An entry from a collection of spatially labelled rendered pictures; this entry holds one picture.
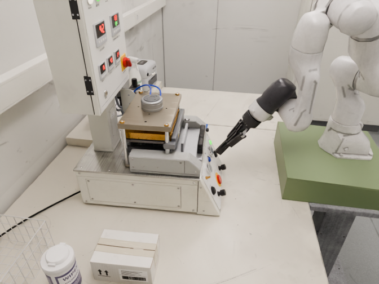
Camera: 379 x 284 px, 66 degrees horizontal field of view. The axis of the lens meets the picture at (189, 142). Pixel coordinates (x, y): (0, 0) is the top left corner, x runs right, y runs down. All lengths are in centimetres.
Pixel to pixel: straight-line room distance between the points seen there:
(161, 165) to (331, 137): 75
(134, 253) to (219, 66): 284
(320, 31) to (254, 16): 236
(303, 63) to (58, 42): 76
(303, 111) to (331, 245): 90
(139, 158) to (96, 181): 20
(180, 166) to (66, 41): 51
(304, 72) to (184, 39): 252
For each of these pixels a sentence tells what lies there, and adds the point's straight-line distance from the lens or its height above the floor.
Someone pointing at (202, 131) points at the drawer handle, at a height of 101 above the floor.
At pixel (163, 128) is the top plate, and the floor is 110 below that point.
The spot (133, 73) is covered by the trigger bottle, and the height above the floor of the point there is 95.
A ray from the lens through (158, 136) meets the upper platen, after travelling 103.
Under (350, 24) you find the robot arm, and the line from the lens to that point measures 102.
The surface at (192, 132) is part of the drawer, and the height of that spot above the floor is 97.
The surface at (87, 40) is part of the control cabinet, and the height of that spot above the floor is 138.
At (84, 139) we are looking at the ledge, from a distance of 156.
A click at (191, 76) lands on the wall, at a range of 360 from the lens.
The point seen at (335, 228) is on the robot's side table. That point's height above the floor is 42.
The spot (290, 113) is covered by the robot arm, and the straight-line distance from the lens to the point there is 117.
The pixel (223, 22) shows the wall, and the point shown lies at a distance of 339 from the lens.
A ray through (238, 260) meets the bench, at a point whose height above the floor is 75.
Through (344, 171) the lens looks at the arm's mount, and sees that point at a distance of 133.
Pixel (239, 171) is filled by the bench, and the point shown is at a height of 75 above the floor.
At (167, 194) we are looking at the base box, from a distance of 109.
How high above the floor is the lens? 159
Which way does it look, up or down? 33 degrees down
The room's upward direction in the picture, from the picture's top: 1 degrees clockwise
